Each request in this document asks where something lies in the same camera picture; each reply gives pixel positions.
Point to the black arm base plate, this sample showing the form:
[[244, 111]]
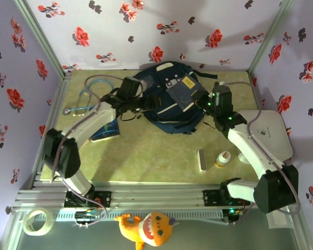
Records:
[[104, 199], [211, 198]]

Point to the blue stethoscope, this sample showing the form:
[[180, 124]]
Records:
[[108, 87]]

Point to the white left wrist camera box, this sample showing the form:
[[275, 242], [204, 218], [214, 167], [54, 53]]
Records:
[[143, 88]]

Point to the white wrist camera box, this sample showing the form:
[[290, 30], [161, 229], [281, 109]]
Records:
[[220, 83], [143, 88]]

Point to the orange shark plush toy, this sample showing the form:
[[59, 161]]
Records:
[[148, 229]]

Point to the aluminium frame rail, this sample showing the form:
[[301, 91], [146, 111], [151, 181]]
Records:
[[156, 198]]

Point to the yellow pill bottle white cap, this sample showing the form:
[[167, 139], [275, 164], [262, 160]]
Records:
[[222, 159]]

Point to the white oblong pencil case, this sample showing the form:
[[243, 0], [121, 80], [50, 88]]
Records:
[[202, 161]]

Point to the white plastic case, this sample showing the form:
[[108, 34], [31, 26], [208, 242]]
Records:
[[274, 127]]

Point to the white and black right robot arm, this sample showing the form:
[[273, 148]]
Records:
[[250, 148]]

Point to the thick navy book yellow label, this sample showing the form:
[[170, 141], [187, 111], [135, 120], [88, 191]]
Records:
[[182, 95]]

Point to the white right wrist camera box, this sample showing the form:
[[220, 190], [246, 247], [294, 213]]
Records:
[[220, 83]]

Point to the white paper patch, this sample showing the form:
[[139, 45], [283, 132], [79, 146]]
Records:
[[279, 221]]

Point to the aluminium frame post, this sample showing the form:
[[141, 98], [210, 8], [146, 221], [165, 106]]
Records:
[[40, 34], [271, 34]]

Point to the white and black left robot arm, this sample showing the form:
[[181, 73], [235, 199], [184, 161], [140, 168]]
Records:
[[65, 153]]

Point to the blue Little Prince book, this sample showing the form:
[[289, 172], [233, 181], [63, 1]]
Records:
[[107, 131]]

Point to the clear adhesive tape roll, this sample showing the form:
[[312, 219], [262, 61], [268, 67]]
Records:
[[49, 222]]

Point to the navy blue backpack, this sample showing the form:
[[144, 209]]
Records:
[[169, 122]]

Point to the small green circuit board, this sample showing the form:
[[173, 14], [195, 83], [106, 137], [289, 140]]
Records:
[[234, 211], [87, 214]]

